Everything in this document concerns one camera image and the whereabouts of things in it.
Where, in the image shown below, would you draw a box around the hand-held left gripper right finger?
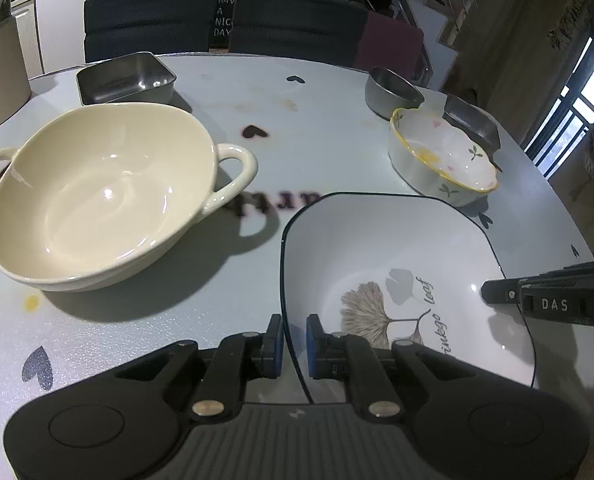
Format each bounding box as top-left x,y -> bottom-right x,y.
306,314 -> 482,419

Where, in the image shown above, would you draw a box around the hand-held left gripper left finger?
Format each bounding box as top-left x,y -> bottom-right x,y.
113,314 -> 284,423

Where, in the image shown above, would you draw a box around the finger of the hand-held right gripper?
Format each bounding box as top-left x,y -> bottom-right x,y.
481,259 -> 594,328

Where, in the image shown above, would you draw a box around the square white plate leaf print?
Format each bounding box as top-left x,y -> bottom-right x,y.
280,191 -> 536,406

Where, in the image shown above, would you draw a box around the floral white bowl yellow rim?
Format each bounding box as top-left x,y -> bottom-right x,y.
388,107 -> 500,208

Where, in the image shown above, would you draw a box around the rectangular steel container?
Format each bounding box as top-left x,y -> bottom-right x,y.
442,95 -> 502,153
76,51 -> 176,107

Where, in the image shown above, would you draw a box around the round steel bowl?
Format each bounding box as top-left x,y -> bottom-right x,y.
365,66 -> 426,121

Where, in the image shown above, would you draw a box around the cream bowl with two handles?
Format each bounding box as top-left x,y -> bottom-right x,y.
0,102 -> 259,293

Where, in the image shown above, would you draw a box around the maroon cloth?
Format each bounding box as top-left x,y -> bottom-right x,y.
354,10 -> 425,81

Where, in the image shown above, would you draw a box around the dark blue chair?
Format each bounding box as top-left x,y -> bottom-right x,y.
228,0 -> 368,66
84,0 -> 220,63

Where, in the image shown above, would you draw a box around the black sign white letters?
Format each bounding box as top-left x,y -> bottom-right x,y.
212,0 -> 250,51

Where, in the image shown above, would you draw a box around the window with dark frame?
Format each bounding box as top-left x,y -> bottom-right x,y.
524,37 -> 594,171

